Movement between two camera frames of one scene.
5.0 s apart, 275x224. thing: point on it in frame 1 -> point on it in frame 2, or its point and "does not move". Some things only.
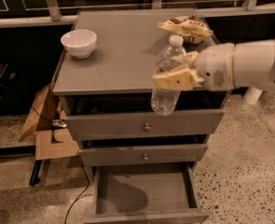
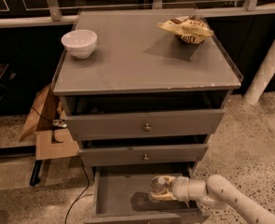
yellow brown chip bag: [193, 29] does not move
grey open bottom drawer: [146, 194] does not move
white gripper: [213, 66] -> [181, 188]
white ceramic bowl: [79, 42] does not move
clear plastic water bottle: [171, 58] -> [159, 184]
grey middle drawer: [140, 154] does not move
